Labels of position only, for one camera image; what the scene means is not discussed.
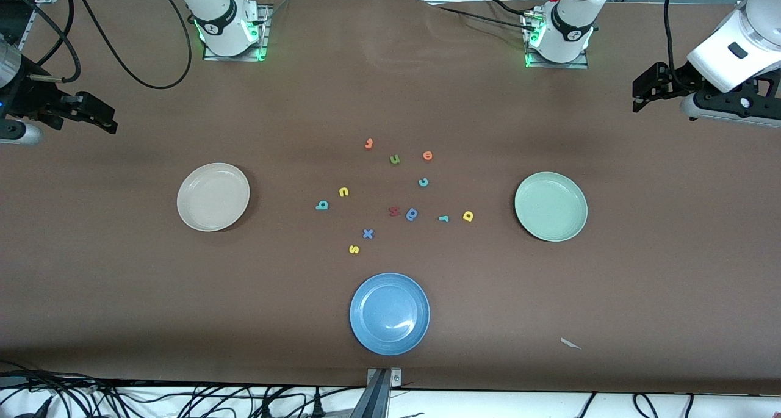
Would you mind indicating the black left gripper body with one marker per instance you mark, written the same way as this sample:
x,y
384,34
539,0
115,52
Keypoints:
x,y
681,78

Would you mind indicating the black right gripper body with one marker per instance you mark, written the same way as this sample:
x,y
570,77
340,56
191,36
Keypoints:
x,y
32,97

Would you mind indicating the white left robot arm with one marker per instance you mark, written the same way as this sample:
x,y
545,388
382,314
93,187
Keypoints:
x,y
573,15

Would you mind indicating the beige brown plate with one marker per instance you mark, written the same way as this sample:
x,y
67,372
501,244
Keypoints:
x,y
213,197

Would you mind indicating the pale green plate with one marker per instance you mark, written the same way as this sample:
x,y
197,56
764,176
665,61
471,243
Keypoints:
x,y
551,207

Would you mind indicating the brown paper table cover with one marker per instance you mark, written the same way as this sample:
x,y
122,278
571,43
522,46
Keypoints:
x,y
122,284

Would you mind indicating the white paper scrap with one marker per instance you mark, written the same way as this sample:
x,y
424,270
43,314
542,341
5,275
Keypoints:
x,y
570,343

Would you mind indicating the blue letter a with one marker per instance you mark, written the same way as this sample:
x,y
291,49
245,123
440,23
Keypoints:
x,y
412,214

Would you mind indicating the blue plate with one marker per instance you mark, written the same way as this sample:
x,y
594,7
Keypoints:
x,y
389,314

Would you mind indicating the grey aluminium beam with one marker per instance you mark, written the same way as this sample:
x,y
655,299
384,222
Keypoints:
x,y
372,403

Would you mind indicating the aluminium table rail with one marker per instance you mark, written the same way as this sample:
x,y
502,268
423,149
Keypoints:
x,y
28,30

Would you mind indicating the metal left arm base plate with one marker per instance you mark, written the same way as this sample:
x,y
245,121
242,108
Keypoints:
x,y
579,65

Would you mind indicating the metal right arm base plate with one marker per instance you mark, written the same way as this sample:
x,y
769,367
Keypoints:
x,y
265,36

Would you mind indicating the silver metal bracket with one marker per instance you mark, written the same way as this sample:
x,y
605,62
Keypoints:
x,y
395,378

